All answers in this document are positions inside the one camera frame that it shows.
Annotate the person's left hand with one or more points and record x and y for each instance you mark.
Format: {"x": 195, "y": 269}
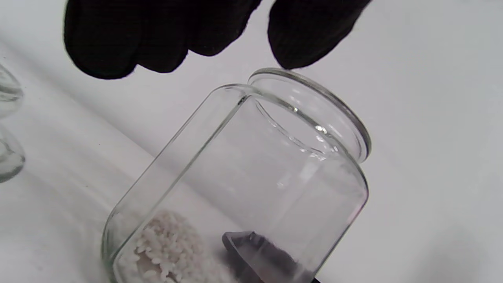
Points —
{"x": 137, "y": 31}

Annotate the clear glass jar lid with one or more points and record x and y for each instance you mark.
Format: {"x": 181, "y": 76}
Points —
{"x": 10, "y": 157}

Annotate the pile of white rice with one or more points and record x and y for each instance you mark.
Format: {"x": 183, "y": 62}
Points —
{"x": 169, "y": 247}

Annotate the black food tray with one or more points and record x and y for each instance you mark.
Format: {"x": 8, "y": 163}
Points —
{"x": 263, "y": 259}

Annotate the clear glass jar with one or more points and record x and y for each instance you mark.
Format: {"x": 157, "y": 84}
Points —
{"x": 255, "y": 177}

